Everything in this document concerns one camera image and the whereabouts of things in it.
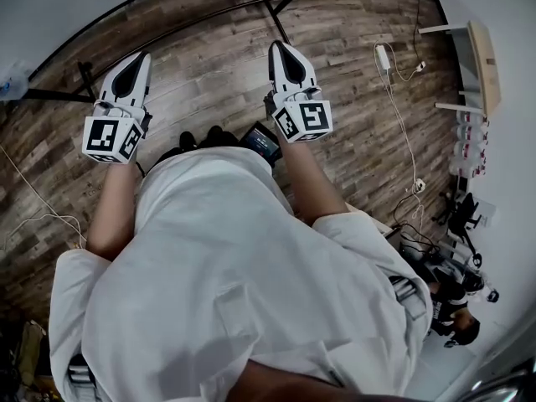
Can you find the row of clear water jugs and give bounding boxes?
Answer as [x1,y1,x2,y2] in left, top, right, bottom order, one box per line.
[447,113,491,178]

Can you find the black office chair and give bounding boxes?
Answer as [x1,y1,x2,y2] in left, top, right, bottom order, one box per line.
[435,193,481,263]

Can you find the brown cardboard piece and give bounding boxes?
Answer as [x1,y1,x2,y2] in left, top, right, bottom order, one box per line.
[18,320,47,387]

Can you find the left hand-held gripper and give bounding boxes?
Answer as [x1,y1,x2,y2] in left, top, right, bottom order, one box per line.
[81,50,152,165]

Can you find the person's left forearm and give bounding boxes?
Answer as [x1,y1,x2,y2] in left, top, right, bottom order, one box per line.
[85,161,142,263]

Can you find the clear plastic bag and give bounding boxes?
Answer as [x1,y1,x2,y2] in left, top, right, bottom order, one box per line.
[0,59,31,101]

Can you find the grey shoulder strap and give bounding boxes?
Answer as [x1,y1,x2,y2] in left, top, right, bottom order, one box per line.
[66,353,97,395]
[389,275,428,320]

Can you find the person's white shirt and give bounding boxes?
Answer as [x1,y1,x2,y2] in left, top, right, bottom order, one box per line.
[48,147,432,402]

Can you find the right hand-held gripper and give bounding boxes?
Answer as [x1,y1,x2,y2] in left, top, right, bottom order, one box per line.
[263,39,334,144]

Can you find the white power strip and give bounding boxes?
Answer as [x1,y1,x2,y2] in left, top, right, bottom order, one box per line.
[374,44,391,70]

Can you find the thin white floor cable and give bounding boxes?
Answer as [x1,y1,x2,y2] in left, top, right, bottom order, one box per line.
[0,144,87,250]

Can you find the person's head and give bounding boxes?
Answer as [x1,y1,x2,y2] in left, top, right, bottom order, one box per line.
[240,358,399,402]

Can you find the black screen device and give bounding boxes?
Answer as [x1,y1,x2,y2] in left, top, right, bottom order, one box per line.
[240,121,282,168]

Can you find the white paper sheet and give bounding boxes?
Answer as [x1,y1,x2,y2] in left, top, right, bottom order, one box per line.
[472,197,497,228]

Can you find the person's black trousers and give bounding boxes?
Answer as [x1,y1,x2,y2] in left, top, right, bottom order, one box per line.
[157,134,242,162]

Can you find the grey right shoulder strap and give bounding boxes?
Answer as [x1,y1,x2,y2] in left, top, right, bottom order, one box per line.
[389,275,428,320]

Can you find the person's right forearm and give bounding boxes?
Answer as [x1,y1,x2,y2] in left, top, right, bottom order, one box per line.
[281,138,351,228]

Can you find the grey left shoulder strap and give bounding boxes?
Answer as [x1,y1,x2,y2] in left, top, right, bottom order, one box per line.
[66,353,97,395]

